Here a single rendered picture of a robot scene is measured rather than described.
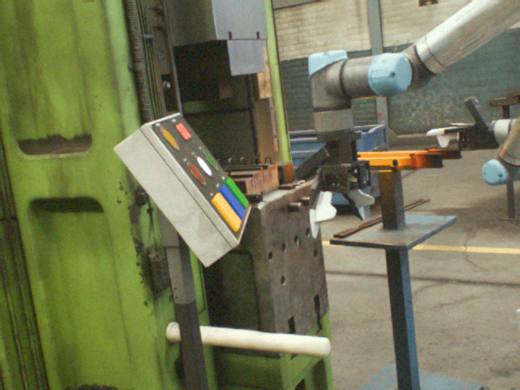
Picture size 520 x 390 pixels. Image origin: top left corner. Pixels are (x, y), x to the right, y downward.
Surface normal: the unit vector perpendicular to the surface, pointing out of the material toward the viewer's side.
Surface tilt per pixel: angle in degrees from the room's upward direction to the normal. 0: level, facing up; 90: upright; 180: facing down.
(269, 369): 90
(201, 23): 90
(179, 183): 90
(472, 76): 92
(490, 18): 109
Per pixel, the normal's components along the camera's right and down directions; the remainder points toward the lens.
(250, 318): -0.48, 0.22
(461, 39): -0.44, 0.51
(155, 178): -0.06, 0.18
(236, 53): 0.87, -0.02
